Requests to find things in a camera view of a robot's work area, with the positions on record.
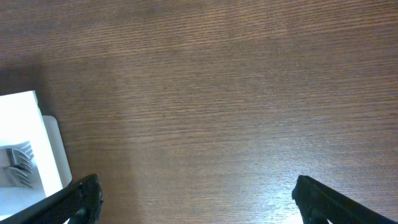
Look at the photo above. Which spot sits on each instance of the white plastic cutlery tray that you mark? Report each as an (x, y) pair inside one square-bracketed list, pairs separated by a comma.
[(34, 164)]

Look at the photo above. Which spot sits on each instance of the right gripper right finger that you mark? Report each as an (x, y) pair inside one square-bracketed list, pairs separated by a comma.
[(319, 203)]

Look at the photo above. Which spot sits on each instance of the steel fork with long handle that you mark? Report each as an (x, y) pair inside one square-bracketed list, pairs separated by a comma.
[(17, 155)]

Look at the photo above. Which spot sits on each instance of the steel fork crosswise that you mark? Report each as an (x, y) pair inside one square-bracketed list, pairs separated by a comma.
[(15, 177)]

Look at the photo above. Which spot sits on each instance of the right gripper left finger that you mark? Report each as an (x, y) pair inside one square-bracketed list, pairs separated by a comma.
[(78, 203)]

